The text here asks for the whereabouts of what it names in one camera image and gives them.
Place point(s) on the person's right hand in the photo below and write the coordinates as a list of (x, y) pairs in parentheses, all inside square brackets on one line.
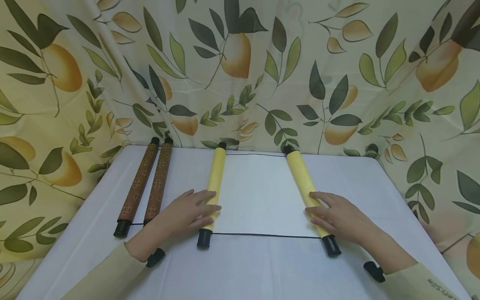
[(343, 218)]

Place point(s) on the brown patterned hand scroll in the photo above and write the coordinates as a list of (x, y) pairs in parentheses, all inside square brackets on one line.
[(139, 183)]

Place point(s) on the person's left forearm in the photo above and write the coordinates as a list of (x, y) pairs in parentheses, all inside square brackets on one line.
[(108, 271)]

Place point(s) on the person's left hand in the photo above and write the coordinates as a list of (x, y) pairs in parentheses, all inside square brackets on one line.
[(180, 216)]

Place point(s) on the yellow hand scroll white paper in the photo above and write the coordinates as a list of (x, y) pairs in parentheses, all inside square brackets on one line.
[(258, 196)]

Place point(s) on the person's left index finger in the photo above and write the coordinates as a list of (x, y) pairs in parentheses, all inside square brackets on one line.
[(206, 221)]

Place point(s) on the person's left ring finger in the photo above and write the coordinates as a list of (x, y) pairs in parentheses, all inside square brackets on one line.
[(205, 196)]

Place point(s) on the person's left little finger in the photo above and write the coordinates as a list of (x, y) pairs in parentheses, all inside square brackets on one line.
[(188, 193)]

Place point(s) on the person's right fingers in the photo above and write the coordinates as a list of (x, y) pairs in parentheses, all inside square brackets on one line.
[(318, 210)]

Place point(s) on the black wrist band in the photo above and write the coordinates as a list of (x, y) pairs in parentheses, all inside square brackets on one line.
[(155, 257), (374, 271)]

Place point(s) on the person's left middle finger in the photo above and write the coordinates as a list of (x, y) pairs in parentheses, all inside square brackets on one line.
[(210, 208)]

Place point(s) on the person's right forearm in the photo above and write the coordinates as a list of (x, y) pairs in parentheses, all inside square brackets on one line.
[(397, 266)]

